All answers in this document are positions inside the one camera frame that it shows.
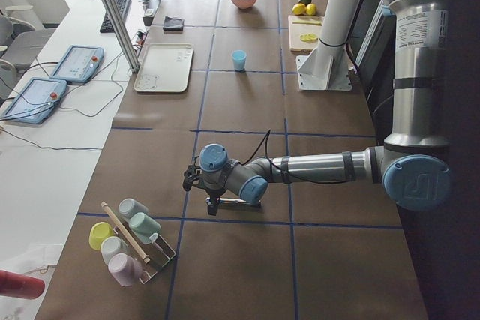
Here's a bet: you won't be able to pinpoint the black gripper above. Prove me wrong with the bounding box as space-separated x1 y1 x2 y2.
182 157 225 216

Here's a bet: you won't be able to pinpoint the steel muddler black tip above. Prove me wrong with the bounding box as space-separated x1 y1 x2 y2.
217 197 262 208

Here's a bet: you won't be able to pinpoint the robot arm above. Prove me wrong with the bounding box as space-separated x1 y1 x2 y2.
183 0 452 215

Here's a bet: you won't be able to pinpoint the mint green cup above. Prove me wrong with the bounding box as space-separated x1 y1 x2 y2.
128 212 161 244

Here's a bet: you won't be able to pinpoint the grey cup upper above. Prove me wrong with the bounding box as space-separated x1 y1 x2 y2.
118 198 149 221

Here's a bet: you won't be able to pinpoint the white cup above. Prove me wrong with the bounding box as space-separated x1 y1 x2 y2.
100 236 129 265

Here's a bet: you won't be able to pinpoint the pink cup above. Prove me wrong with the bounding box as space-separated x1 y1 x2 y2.
108 253 143 286

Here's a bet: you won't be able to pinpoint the yellow cup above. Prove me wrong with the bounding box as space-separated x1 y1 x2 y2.
88 222 115 251

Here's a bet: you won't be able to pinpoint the light blue cup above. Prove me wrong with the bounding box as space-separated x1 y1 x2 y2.
231 49 247 72

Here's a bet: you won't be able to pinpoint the cream bear tray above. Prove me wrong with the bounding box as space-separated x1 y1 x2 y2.
133 43 194 93

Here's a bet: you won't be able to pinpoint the grey folded cloth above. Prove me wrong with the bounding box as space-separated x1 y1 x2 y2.
163 16 185 33

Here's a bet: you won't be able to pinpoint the lemon slices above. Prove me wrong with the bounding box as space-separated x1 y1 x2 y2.
299 33 318 43

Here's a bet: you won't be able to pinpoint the blue teach pendant far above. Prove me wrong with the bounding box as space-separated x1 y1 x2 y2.
49 45 104 83

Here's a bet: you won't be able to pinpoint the blue teach pendant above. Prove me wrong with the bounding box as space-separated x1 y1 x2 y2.
49 45 104 83
1 78 68 124

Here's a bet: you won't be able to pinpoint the wooden cutting board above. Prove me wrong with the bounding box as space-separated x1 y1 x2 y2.
288 15 323 52

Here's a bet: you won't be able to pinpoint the blue teach pendant near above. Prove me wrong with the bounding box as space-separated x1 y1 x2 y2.
1 78 68 124

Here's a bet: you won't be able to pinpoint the yellow plastic knife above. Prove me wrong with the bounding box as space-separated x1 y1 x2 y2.
292 20 322 26

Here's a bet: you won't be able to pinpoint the red cylinder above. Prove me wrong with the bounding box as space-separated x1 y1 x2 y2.
1 270 45 299

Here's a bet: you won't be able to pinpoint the yellow lemon left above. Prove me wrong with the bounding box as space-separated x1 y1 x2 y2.
292 3 306 16

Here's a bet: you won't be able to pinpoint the yellow lemon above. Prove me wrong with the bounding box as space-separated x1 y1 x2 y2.
304 3 317 16
292 3 306 16

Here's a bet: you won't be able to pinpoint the yellow lemon right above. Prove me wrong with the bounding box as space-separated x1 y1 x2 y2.
304 3 317 16

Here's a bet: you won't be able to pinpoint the black keyboard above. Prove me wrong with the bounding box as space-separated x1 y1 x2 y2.
99 0 133 34

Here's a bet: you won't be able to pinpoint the green avocado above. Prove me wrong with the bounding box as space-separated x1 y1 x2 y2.
298 0 312 6

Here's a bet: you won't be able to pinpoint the white wire cup rack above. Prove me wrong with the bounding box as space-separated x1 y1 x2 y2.
113 226 176 285

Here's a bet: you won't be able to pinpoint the wooden rack handle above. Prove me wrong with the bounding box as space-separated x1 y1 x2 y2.
100 202 151 264

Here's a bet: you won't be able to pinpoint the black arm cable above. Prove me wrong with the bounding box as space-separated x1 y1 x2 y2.
243 129 286 178

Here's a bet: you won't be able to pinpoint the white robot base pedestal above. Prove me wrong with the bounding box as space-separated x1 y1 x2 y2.
296 0 360 91

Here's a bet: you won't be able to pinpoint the aluminium frame post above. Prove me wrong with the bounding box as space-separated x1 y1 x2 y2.
101 0 140 73

